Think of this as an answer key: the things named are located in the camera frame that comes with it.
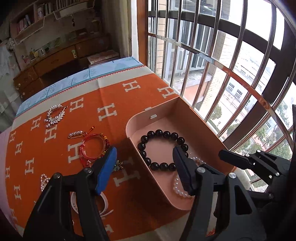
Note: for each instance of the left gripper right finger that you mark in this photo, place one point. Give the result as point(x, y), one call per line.
point(222, 207)

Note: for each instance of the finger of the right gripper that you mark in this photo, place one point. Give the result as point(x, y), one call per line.
point(234, 159)

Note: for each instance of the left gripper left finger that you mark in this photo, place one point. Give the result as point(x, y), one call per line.
point(51, 217)

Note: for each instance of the blue flower hair clip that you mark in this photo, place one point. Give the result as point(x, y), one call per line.
point(118, 166)

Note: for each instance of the white watch band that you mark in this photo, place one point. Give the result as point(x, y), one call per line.
point(101, 202)

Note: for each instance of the small pearl heart clip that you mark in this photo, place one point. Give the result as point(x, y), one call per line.
point(44, 181)

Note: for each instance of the pearl gold hair clip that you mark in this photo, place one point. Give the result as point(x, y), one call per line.
point(79, 134)

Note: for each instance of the orange H-pattern blanket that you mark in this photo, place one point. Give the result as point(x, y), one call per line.
point(123, 106)

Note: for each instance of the silver crystal leaf hair comb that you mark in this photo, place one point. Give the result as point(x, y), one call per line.
point(54, 115)

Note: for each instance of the metal window security grille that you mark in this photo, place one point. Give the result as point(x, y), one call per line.
point(233, 62)

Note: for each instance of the light blue bed sheet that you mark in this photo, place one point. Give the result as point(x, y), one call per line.
point(97, 70)

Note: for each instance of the wooden desk with drawers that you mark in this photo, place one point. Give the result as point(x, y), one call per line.
point(59, 63)

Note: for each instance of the stack of books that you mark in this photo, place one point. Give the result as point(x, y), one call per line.
point(103, 57)

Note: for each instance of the white mug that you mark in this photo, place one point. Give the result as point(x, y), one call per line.
point(41, 52)

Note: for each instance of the wooden wall bookshelf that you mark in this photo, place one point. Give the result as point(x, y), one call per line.
point(32, 18)

